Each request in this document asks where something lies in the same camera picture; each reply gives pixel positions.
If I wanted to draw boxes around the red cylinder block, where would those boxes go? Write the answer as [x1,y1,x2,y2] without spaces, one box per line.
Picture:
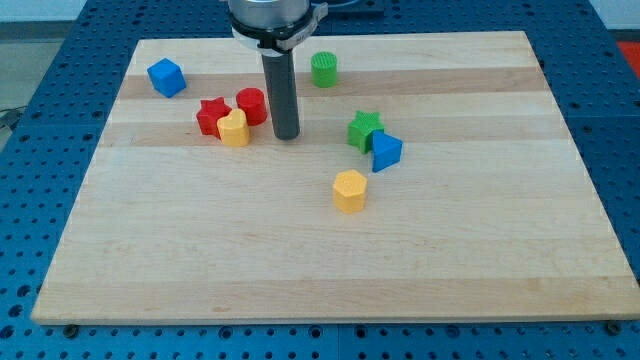
[236,87,268,126]

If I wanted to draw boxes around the blue cube block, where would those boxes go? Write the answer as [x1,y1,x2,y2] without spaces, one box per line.
[147,58,187,98]

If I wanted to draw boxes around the red star block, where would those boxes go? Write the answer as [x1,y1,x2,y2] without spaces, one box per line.
[196,97,231,138]

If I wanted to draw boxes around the green star block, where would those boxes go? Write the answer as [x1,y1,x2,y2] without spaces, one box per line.
[347,110,385,154]

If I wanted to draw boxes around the blue triangle block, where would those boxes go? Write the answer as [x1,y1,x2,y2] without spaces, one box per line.
[372,131,403,172]

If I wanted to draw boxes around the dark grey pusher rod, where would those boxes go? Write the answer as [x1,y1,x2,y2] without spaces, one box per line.
[262,51,300,140]

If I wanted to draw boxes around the green cylinder block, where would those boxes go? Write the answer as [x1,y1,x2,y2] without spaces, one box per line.
[311,51,338,88]

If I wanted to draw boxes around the yellow heart block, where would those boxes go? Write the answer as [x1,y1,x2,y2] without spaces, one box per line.
[217,109,250,147]

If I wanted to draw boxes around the yellow hexagon block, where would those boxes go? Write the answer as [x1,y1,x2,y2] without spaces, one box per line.
[332,169,368,214]

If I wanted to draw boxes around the light wooden board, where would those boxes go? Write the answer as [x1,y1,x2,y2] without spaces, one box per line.
[32,31,639,325]

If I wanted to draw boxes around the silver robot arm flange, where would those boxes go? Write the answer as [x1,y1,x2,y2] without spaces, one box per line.
[228,0,329,57]

